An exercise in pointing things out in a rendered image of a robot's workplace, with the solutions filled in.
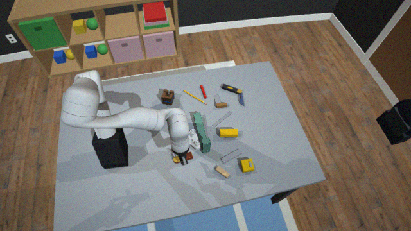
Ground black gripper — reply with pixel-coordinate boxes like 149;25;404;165
172;148;189;165

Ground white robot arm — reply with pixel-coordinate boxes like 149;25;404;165
60;70;200;153

